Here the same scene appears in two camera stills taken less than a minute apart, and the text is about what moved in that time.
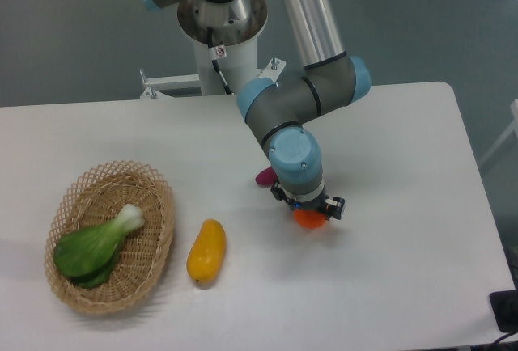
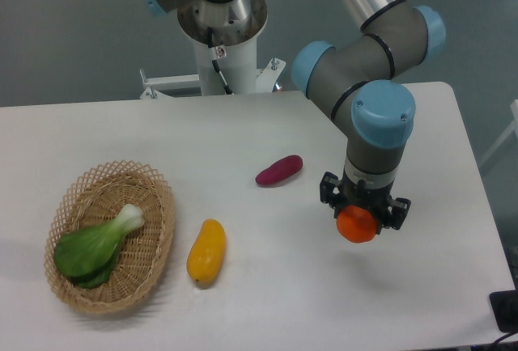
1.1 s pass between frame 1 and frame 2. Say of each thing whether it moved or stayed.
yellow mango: stayed
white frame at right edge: stayed
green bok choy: stayed
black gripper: moved
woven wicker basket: stayed
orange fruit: moved
